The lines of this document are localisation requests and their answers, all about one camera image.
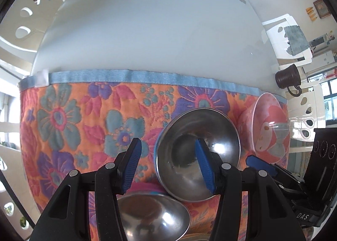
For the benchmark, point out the blue steel bowl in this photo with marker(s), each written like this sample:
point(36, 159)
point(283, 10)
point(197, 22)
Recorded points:
point(181, 151)

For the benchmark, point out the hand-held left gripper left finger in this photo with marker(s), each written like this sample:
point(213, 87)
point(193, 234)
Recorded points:
point(130, 170)

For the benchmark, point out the white chair with oval holes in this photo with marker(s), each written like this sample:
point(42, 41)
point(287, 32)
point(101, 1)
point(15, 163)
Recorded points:
point(297, 106)

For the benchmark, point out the grey cloth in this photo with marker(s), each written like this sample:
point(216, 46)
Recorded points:
point(296, 40)

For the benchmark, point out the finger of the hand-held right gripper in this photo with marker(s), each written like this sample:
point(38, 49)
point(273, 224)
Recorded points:
point(260, 164)

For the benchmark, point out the pink steel bowl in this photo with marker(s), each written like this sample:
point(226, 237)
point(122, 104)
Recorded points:
point(150, 217)

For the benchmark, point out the orange floral quilted cloth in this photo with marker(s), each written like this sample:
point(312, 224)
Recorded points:
point(65, 125)

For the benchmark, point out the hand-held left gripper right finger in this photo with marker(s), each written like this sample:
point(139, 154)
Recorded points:
point(205, 167)

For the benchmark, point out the white tape piece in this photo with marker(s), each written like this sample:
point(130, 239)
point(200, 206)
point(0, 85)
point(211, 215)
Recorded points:
point(42, 79)

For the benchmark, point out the framed wall picture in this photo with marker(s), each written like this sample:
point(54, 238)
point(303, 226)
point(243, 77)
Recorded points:
point(321, 8)

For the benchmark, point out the pink floral bowl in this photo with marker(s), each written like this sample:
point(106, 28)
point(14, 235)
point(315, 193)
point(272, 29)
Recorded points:
point(268, 119)

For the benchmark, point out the white chair with grey cloth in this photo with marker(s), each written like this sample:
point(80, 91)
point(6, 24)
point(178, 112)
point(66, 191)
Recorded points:
point(276, 35)

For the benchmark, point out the dark brown mug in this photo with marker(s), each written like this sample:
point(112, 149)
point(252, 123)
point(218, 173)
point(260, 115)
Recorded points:
point(287, 76)

